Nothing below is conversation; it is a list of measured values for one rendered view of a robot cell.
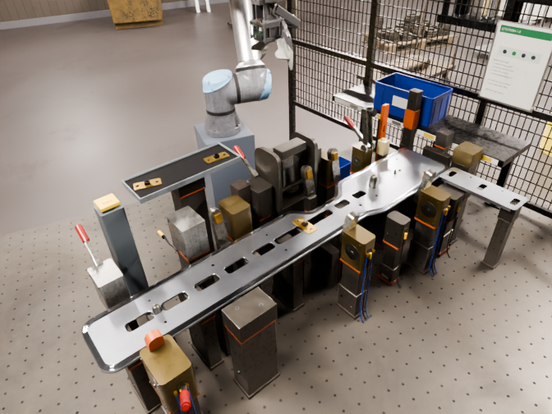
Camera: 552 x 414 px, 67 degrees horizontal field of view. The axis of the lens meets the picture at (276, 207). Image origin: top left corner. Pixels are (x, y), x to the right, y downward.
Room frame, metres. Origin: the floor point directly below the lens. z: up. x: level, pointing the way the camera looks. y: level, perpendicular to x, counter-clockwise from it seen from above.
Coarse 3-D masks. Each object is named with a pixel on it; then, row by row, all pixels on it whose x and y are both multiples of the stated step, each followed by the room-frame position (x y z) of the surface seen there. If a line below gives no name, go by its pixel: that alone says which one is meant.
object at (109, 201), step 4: (104, 196) 1.04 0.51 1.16; (108, 196) 1.04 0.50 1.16; (112, 196) 1.04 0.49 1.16; (96, 200) 1.02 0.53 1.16; (100, 200) 1.02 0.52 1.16; (104, 200) 1.02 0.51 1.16; (108, 200) 1.02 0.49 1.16; (112, 200) 1.02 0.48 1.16; (116, 200) 1.01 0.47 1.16; (96, 204) 1.00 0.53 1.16; (100, 204) 1.00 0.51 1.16; (104, 204) 1.00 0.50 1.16; (108, 204) 1.00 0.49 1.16; (112, 204) 1.00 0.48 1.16; (116, 204) 1.00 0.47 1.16; (120, 204) 1.01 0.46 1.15; (100, 208) 0.98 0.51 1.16; (104, 208) 0.98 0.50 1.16; (108, 208) 0.99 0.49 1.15
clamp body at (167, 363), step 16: (144, 352) 0.56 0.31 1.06; (160, 352) 0.56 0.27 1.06; (176, 352) 0.56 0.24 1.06; (160, 368) 0.52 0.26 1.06; (176, 368) 0.52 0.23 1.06; (160, 384) 0.48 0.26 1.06; (176, 384) 0.50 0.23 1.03; (192, 384) 0.52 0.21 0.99; (160, 400) 0.56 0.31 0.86; (176, 400) 0.49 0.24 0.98; (192, 400) 0.52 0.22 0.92
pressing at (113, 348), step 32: (384, 160) 1.44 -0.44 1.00; (416, 160) 1.43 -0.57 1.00; (352, 192) 1.23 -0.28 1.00; (384, 192) 1.22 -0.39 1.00; (288, 224) 1.06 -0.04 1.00; (320, 224) 1.06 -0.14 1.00; (224, 256) 0.92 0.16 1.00; (288, 256) 0.91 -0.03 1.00; (160, 288) 0.81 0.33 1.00; (192, 288) 0.80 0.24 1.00; (224, 288) 0.80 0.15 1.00; (96, 320) 0.70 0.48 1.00; (128, 320) 0.70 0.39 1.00; (160, 320) 0.70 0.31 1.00; (192, 320) 0.69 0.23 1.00; (96, 352) 0.61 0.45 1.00; (128, 352) 0.60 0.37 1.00
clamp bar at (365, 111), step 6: (366, 108) 1.47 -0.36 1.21; (366, 114) 1.45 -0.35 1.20; (372, 114) 1.43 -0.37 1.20; (366, 120) 1.45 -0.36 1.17; (372, 120) 1.47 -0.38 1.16; (366, 126) 1.44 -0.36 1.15; (372, 126) 1.46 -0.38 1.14; (366, 132) 1.44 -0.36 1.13; (372, 132) 1.46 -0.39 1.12; (366, 138) 1.44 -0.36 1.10; (372, 138) 1.46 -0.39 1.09; (366, 144) 1.43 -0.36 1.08; (372, 144) 1.45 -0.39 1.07
